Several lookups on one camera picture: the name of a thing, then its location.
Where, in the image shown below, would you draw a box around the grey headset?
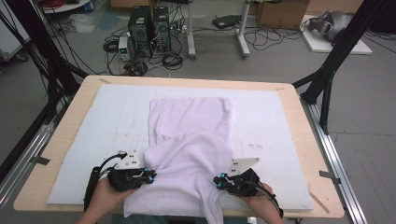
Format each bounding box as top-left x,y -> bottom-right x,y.
307,10 -> 354,41

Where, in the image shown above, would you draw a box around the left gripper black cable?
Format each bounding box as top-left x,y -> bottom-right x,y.
83,150 -> 129,213

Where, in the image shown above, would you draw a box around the person's left hand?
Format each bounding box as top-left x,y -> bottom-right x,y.
90,178 -> 136,216

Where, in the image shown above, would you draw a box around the person's blue jeans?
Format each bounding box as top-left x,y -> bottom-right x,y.
111,214 -> 250,224

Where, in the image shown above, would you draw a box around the white foam mat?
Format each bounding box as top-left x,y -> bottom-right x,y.
46,83 -> 315,211

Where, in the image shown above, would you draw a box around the black metal frame strut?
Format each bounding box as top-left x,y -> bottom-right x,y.
291,0 -> 394,135
0,0 -> 90,125

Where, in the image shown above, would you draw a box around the round white table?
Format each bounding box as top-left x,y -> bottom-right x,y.
40,0 -> 92,15

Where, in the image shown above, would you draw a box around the aluminium side rail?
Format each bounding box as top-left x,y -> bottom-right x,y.
0,102 -> 73,213
300,96 -> 370,224

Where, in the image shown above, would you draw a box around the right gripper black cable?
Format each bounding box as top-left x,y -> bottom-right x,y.
253,180 -> 285,219

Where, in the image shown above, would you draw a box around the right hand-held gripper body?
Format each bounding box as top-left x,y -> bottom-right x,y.
227,157 -> 261,198

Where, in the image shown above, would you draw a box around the person's right hand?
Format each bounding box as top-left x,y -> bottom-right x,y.
246,183 -> 283,217

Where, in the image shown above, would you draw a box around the large cardboard box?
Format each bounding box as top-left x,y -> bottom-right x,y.
255,0 -> 311,31

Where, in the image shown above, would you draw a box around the small black cable coil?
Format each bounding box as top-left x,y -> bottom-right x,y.
102,38 -> 120,53

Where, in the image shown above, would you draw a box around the white floor board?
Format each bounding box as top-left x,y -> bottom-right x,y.
301,14 -> 374,56

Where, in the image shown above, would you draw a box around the loose black floor cables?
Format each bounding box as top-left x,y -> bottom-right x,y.
244,26 -> 303,52

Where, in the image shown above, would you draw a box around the large black cable coil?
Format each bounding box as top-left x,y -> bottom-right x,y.
162,52 -> 185,71

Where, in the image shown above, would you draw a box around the white metal stand leg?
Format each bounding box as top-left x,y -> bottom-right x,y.
236,0 -> 251,60
186,0 -> 197,61

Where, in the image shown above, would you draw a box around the light purple printed towel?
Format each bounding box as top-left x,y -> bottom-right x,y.
123,96 -> 234,224

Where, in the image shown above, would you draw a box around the slim black computer tower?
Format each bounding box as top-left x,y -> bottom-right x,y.
152,6 -> 172,52

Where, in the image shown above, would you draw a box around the grey tape piece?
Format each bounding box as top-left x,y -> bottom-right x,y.
319,170 -> 342,185
32,156 -> 50,166

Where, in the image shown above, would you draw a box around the beige tape strip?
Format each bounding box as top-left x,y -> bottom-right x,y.
307,190 -> 331,215

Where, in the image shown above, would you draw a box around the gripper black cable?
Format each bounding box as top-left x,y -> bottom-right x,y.
253,180 -> 285,219
83,150 -> 129,213

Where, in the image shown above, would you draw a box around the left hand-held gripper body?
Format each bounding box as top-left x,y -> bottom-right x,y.
106,149 -> 148,192

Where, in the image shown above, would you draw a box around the large black computer tower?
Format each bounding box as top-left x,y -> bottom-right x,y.
127,5 -> 156,59

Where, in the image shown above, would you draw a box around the white power supply unit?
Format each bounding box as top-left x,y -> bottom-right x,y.
118,35 -> 134,62

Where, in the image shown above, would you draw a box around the flat black device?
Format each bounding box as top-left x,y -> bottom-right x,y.
212,14 -> 242,30

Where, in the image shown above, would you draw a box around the clear plastic bag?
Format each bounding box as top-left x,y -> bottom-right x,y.
66,13 -> 97,35

